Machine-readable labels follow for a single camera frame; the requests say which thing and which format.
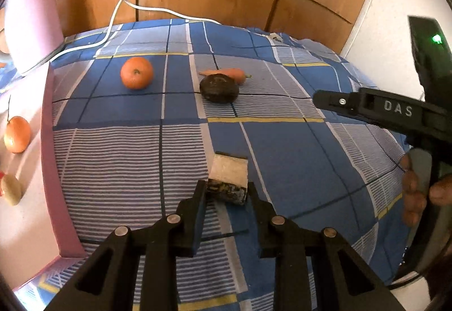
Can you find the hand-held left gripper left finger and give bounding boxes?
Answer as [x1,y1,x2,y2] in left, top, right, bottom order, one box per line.
[44,180,209,311]

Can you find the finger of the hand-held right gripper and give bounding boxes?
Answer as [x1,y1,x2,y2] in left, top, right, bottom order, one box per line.
[314,87,368,121]

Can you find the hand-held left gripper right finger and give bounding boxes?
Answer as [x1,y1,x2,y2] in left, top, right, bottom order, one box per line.
[247,182,401,311]

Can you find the pink-edged white tray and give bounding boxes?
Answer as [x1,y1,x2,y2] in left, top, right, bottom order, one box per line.
[0,62,87,292]

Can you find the tangerine with stem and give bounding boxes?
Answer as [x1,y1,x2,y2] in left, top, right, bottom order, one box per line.
[3,97,32,154]

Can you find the person's right hand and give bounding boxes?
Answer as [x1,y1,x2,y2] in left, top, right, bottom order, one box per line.
[401,154,452,227]

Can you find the blue plaid cloth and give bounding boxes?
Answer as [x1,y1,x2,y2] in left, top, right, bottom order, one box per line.
[0,18,412,311]

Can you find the orange carrot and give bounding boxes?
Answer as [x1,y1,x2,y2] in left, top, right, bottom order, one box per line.
[199,68,252,83]

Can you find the dark wrinkled avocado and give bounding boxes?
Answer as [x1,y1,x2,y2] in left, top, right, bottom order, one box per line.
[199,73,239,103]

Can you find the round orange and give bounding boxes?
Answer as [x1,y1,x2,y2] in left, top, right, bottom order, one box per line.
[120,56,154,90]

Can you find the small yellow potato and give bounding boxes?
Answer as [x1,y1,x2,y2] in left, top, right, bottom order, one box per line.
[0,173,22,206]

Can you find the pink electric kettle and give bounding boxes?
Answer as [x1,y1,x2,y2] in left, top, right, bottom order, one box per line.
[3,0,65,76]

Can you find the white power cable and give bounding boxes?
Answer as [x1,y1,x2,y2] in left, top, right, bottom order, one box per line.
[49,0,285,63]

